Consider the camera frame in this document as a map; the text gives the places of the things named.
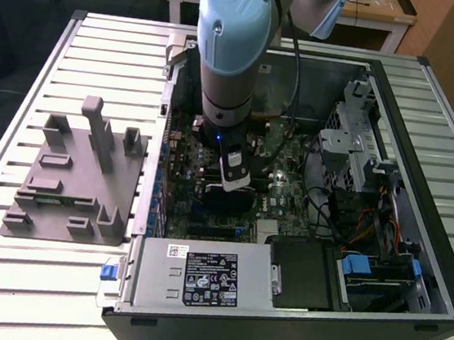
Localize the black graphics card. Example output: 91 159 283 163
200 181 258 216

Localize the green motherboard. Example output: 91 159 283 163
152 105 328 257

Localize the short black expansion slot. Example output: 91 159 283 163
185 223 237 241

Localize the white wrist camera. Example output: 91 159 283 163
214 141 256 195

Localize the black internal cable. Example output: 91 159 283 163
296 138 358 250

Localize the black plastic bay cover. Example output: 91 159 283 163
264 232 351 318

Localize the long black expansion slot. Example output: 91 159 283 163
202 165 271 192

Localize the silver power supply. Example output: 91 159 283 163
129 232 275 321

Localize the black PC case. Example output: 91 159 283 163
97 26 454 340

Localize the small black box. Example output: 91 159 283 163
394 0 420 17

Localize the grey parts rack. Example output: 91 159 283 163
0 87 156 253

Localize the blue disk carrier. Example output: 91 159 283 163
333 250 425 320

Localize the black cable brass fitting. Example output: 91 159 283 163
271 14 311 140

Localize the blue case latch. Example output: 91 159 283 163
99 257 120 284

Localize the white barcode sticker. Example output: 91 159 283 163
166 243 190 260

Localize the metal drive cage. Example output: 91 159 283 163
310 74 418 207

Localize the silver chipset heatsink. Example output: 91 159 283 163
253 218 284 242

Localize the black power supply label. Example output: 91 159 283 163
180 249 245 313

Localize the orange yellow wire bundle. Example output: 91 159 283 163
340 181 410 256

